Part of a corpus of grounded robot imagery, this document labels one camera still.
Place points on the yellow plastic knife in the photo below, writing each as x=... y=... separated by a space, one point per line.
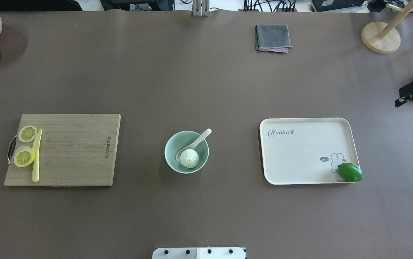
x=36 y=148

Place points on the green pepper toy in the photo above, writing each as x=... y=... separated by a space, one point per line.
x=350 y=172

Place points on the wooden mug tree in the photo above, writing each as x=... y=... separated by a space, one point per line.
x=382 y=37

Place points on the wooden cutting board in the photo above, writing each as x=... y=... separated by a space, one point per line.
x=76 y=150

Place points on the aluminium frame post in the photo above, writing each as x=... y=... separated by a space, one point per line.
x=201 y=8

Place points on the white ceramic soup spoon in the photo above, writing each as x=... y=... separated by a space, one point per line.
x=193 y=145

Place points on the steel board handle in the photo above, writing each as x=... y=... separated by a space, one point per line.
x=11 y=149

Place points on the mint green bowl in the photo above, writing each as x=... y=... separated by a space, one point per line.
x=177 y=142

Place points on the grey folded cloth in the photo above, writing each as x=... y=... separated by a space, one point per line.
x=272 y=37

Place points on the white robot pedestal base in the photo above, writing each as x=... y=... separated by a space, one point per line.
x=224 y=252

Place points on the cream rabbit print tray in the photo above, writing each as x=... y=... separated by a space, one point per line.
x=305 y=150

